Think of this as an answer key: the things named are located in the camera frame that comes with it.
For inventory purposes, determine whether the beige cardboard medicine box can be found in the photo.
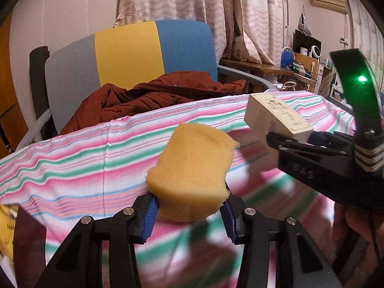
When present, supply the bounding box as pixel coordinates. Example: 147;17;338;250
244;93;313;142

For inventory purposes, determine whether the yellow sponge block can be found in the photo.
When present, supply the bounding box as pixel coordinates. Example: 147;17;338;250
146;123;239;222

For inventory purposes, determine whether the person's right hand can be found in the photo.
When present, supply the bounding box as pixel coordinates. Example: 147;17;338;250
333;204;378;275

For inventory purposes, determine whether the striped pink green bedsheet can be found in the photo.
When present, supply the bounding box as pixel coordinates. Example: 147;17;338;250
1;95;334;287

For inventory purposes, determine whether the wooden desk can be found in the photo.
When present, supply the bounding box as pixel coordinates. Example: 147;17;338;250
219;59;317;92

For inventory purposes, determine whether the black shelf unit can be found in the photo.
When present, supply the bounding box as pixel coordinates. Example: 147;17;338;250
293;29;322;59

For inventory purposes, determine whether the dark red jacket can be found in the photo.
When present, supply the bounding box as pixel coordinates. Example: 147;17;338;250
60;71;246;135

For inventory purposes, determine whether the pink patterned curtain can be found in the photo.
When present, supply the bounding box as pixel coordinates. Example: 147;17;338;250
114;0;284;65

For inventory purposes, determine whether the grey yellow blue chair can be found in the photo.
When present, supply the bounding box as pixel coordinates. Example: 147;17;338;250
18;19;273;148

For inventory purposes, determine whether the wall air conditioner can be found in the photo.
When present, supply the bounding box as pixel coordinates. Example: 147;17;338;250
310;0;348;14

